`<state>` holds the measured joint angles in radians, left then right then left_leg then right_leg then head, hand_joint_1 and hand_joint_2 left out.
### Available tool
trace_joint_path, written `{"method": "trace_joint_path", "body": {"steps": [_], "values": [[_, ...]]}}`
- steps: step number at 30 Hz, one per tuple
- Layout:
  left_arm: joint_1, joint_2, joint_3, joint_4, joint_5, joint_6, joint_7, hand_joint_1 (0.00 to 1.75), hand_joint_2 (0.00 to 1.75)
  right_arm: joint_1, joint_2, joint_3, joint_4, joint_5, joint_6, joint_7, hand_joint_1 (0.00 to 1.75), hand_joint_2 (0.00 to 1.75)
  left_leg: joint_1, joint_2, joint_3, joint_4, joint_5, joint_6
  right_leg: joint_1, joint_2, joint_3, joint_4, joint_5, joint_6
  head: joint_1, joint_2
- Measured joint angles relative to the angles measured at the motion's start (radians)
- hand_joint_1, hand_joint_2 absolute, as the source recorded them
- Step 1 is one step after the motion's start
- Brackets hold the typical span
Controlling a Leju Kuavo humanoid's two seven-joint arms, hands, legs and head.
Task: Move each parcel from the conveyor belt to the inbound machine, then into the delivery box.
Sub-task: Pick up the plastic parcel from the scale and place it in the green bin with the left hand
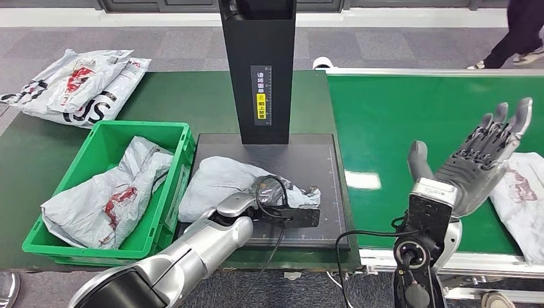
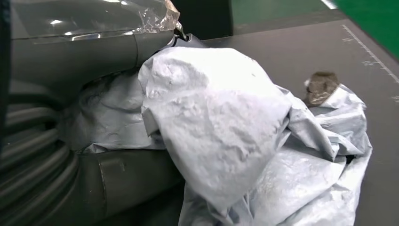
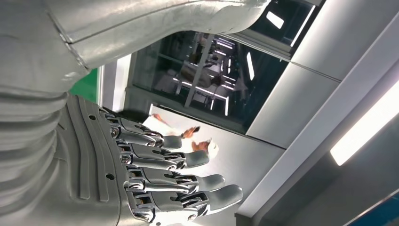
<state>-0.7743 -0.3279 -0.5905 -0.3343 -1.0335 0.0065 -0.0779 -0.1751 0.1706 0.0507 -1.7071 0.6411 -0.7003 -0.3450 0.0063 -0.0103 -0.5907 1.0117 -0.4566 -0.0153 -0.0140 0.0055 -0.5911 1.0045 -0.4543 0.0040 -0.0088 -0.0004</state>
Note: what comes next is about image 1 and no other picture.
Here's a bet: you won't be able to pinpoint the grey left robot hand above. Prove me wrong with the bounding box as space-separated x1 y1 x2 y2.
250 175 298 210

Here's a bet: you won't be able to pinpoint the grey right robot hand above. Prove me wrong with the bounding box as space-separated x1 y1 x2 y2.
407 98 533 218

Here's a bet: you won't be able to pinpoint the white parcel bag faint print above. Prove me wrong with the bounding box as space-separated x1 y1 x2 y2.
488 152 544 265

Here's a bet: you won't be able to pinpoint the grey parcel bag red print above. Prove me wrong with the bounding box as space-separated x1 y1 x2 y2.
41 135 175 250

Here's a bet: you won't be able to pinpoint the green conveyor belt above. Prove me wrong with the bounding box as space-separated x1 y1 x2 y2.
327 74 544 258

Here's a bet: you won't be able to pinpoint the white conveyor roller end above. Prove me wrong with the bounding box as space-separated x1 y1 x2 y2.
312 56 338 71

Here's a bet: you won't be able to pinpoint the white parcel bag black letters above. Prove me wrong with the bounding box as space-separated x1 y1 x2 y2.
20 57 152 129

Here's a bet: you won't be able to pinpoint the white parcel bag red logo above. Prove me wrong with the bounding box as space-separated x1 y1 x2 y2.
0 49 134 114

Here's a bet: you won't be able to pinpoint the black yellow label strip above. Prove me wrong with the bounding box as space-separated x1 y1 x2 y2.
250 65 273 126

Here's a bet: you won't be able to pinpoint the grey caster wheel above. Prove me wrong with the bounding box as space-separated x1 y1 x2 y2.
480 290 516 308

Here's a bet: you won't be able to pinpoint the dark green work table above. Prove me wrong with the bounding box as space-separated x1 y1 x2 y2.
0 70 362 273

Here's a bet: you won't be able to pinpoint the black scanner column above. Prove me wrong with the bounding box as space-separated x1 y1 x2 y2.
219 0 298 146

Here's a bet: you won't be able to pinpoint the person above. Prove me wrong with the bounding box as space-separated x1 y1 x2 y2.
466 0 544 70

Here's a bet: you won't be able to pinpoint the green plastic crate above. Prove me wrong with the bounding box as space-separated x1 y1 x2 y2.
22 120 196 268

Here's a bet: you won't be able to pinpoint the grey rounded floor object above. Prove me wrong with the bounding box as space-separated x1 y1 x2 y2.
0 271 21 308

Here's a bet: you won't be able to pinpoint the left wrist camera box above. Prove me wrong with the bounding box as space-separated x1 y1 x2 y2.
269 206 321 230

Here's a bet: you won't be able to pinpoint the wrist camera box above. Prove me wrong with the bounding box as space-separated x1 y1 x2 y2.
405 178 459 256
269 206 321 230

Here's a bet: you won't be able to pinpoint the black scanner base plate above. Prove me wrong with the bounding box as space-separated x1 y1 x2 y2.
176 133 352 251

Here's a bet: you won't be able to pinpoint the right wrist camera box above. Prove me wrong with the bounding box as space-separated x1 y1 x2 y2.
405 178 459 256

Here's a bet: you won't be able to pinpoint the aluminium conveyor frame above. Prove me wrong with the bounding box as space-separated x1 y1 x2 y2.
326 67 544 304

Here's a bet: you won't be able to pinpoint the black right camera cable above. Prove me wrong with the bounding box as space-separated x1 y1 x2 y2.
334 229 420 308

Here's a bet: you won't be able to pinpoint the white cable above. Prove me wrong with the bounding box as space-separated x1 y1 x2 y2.
326 271 354 308

